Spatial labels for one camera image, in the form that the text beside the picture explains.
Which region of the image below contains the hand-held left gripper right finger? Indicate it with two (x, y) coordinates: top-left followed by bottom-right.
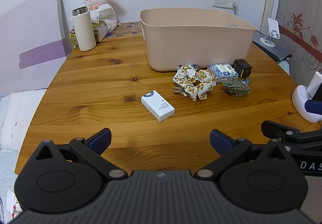
(195, 128), (290, 180)

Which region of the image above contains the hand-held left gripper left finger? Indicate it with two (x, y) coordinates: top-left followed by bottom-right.
(34, 128), (129, 180)

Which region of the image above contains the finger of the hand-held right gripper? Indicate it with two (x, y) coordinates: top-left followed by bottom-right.
(261, 120), (300, 143)
(304, 98), (322, 122)

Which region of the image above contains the beige plastic storage bin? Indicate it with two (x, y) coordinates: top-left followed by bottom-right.
(139, 8), (257, 72)

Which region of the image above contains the white tabletop device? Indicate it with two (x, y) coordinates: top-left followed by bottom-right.
(292, 71), (322, 123)

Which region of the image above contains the green packet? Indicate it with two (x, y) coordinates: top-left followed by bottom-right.
(223, 79), (251, 97)

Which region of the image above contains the floral fabric scrunchie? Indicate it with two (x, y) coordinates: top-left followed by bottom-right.
(173, 65), (217, 102)

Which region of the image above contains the white cardboard box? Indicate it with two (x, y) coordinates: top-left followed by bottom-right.
(141, 90), (175, 122)

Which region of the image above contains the blue white patterned box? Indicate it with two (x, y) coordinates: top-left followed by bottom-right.
(207, 63), (239, 83)

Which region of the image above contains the dark brown box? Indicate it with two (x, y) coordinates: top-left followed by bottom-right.
(233, 59), (253, 79)

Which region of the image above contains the dark tablet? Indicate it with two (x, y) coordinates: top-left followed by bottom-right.
(253, 32), (293, 61)

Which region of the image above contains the dark flat box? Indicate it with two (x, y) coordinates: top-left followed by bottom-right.
(177, 64), (202, 71)

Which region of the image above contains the white pillow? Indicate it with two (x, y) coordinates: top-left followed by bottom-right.
(0, 89), (47, 153)

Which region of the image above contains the white phone stand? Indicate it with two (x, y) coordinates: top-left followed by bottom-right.
(260, 18), (281, 47)

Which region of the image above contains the light blue bedsheet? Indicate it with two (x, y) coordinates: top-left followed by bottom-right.
(0, 96), (26, 214)

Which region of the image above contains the gold foil packet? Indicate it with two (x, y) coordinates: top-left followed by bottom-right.
(69, 29), (79, 47)

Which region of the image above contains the white thermos bottle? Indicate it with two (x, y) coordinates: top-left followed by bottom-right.
(71, 6), (97, 51)

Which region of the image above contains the beige tissue box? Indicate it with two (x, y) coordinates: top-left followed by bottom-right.
(91, 20), (109, 43)

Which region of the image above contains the purple flower table mat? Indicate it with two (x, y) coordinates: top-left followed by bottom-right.
(108, 22), (144, 38)

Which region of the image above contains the white tissue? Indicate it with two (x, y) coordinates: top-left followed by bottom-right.
(89, 4), (114, 23)

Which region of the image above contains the white and purple board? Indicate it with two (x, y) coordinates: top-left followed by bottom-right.
(0, 0), (68, 92)

